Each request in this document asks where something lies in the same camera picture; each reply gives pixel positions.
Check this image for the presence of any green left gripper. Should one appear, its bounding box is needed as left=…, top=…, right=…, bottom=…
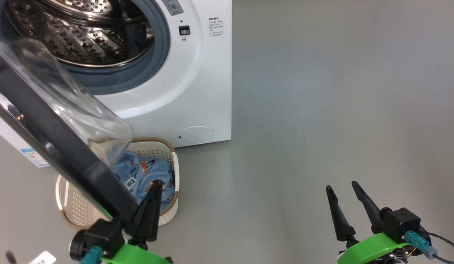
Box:
left=102, top=179, right=172, bottom=264

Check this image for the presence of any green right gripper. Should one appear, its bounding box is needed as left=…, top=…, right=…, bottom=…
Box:
left=326, top=180, right=415, bottom=264

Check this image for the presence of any blue cartoon print garment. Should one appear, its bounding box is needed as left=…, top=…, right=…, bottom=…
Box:
left=111, top=150, right=175, bottom=212

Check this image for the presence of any black round glass washer door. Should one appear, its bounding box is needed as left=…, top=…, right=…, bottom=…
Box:
left=0, top=37, right=140, bottom=225

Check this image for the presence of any white front-load washing machine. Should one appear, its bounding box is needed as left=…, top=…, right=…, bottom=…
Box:
left=0, top=0, right=233, bottom=168

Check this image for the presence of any perforated steel washer drum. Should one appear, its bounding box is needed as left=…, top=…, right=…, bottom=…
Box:
left=3, top=0, right=156, bottom=68

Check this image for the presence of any cream perforated laundry basket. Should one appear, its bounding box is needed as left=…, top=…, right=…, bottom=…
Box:
left=55, top=137, right=180, bottom=230

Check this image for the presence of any round white filter cover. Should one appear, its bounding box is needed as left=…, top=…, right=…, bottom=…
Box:
left=178, top=126, right=215, bottom=145

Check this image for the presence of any blue energy label sticker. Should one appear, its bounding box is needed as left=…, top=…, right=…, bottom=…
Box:
left=21, top=148, right=50, bottom=168

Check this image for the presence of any grey warning sticker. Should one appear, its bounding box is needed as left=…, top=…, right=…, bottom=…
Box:
left=161, top=0, right=184, bottom=16

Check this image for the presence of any black cable teal connector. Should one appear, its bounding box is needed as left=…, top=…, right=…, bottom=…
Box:
left=79, top=246, right=103, bottom=264
left=405, top=230, right=454, bottom=264

